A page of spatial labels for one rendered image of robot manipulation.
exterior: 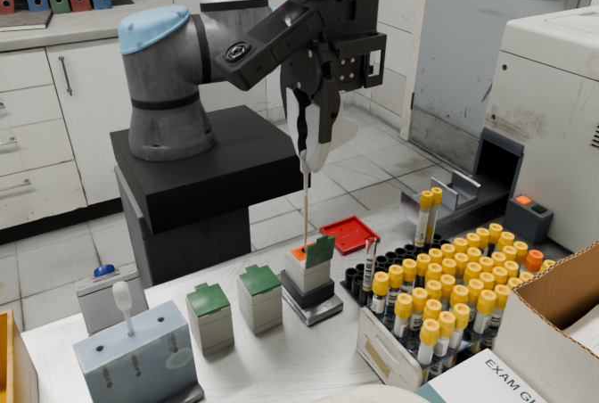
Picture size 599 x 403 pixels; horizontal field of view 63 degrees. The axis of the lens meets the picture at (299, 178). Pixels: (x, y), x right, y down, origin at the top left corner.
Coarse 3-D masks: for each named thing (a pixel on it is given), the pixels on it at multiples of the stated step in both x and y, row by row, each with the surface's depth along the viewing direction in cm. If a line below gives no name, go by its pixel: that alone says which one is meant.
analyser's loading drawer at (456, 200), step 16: (464, 176) 77; (480, 176) 84; (496, 176) 84; (448, 192) 75; (464, 192) 78; (480, 192) 79; (496, 192) 79; (400, 208) 77; (416, 208) 74; (448, 208) 75; (464, 208) 75; (416, 224) 75
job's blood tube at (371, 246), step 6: (366, 240) 58; (372, 240) 59; (366, 246) 59; (372, 246) 58; (366, 252) 59; (372, 252) 59; (366, 258) 59; (372, 258) 59; (366, 264) 60; (372, 264) 60; (366, 270) 60; (372, 270) 60; (366, 276) 61; (372, 276) 61; (366, 282) 61; (372, 282) 62; (366, 288) 62; (372, 288) 62
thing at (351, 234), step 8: (352, 216) 79; (336, 224) 77; (344, 224) 78; (352, 224) 78; (360, 224) 78; (320, 232) 76; (328, 232) 76; (336, 232) 76; (344, 232) 76; (352, 232) 76; (360, 232) 76; (368, 232) 76; (336, 240) 75; (344, 240) 75; (352, 240) 75; (360, 240) 75; (336, 248) 73; (344, 248) 73; (352, 248) 72; (360, 248) 73
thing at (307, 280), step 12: (288, 252) 61; (300, 252) 60; (288, 264) 62; (300, 264) 59; (324, 264) 60; (300, 276) 60; (312, 276) 60; (324, 276) 61; (300, 288) 61; (312, 288) 61
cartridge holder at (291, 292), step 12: (276, 276) 66; (288, 276) 63; (288, 288) 63; (324, 288) 61; (288, 300) 63; (300, 300) 60; (312, 300) 61; (324, 300) 62; (336, 300) 62; (300, 312) 61; (312, 312) 60; (324, 312) 61
